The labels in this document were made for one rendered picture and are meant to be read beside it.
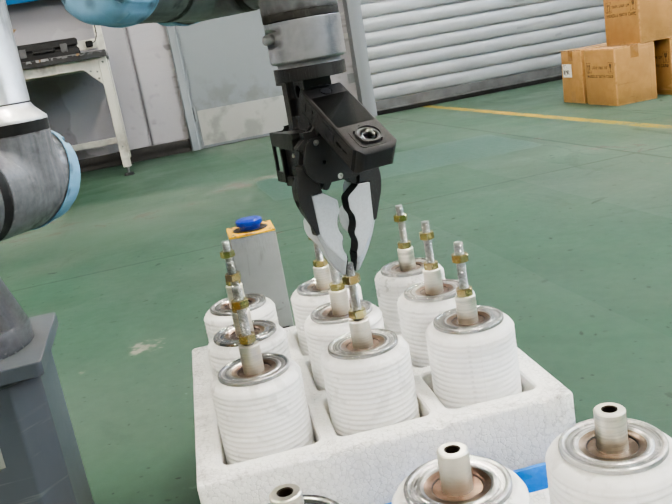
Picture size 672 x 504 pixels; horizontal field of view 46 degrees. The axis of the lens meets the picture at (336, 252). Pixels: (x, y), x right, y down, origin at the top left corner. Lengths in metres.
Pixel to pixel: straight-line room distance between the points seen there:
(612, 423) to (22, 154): 0.70
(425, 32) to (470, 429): 5.38
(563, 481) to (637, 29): 4.04
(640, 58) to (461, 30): 2.02
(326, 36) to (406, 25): 5.31
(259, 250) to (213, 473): 0.46
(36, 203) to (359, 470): 0.48
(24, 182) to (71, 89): 4.81
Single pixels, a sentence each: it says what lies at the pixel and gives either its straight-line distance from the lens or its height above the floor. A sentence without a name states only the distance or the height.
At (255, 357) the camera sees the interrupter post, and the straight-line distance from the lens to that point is 0.81.
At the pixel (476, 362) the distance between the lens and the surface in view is 0.83.
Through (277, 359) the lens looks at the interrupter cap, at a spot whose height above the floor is 0.25.
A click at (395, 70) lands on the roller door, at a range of 6.03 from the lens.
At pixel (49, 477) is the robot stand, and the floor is 0.16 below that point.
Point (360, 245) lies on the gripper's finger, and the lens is 0.80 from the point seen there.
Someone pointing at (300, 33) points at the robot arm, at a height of 0.58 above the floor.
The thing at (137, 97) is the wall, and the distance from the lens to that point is 5.76.
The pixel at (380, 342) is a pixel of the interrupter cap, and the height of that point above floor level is 0.25.
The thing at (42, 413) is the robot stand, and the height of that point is 0.23.
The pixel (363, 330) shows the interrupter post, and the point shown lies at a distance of 0.82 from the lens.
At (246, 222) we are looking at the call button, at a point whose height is 0.33.
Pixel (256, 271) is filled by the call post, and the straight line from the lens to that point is 1.18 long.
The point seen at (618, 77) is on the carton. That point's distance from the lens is 4.47.
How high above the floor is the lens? 0.56
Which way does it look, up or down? 15 degrees down
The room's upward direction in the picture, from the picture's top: 10 degrees counter-clockwise
